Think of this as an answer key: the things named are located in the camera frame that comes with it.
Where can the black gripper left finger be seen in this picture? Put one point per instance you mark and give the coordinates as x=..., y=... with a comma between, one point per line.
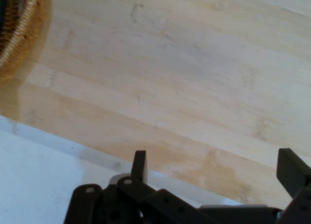
x=136, y=199

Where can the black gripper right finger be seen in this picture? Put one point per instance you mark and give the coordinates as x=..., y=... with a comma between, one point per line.
x=296, y=175

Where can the bamboo cutting board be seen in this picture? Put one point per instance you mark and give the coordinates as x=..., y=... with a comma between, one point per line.
x=170, y=88

